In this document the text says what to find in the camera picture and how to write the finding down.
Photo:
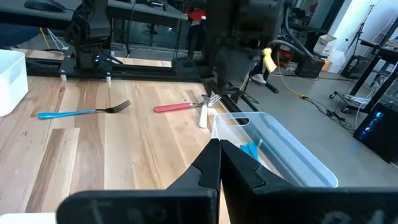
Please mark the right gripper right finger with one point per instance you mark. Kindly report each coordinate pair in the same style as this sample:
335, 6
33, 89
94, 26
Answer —
280, 205

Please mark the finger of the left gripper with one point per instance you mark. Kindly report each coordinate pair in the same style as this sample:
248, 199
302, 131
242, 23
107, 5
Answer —
215, 87
231, 85

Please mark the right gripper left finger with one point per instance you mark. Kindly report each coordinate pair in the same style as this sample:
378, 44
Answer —
199, 205

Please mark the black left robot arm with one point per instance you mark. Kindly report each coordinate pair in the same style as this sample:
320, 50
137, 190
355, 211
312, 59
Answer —
90, 37

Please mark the person's foot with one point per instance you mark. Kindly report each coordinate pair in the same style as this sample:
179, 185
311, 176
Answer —
258, 79

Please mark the yellow tag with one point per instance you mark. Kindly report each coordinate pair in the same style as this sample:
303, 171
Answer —
269, 60

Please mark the clear plastic bin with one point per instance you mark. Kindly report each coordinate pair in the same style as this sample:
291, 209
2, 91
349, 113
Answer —
295, 161

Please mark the red object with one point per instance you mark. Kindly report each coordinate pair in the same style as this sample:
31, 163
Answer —
196, 15

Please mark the black equipment box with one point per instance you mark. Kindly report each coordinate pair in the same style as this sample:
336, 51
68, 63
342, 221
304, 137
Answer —
311, 67

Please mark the white cardboard box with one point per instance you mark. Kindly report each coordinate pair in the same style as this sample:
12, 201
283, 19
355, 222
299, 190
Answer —
337, 60
325, 43

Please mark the grey desk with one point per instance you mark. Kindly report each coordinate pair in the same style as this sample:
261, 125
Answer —
140, 11

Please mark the black computer tower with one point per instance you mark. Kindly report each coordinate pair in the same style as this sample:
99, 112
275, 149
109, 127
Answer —
379, 133

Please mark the black light stand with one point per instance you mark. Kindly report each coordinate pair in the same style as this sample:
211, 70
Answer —
357, 34

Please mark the black desk on casters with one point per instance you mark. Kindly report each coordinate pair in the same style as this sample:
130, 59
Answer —
385, 53

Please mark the black computer mouse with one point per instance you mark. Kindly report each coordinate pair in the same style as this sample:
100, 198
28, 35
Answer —
43, 5

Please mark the white plastic bin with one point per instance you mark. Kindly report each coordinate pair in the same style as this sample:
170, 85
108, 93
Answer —
12, 81

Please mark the dark blue chair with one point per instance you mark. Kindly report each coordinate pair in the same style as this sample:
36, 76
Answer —
15, 34

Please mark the black rig stand bracket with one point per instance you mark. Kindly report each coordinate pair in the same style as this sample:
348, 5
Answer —
248, 98

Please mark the black table frame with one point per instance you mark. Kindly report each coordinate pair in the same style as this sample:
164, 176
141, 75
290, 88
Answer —
149, 73

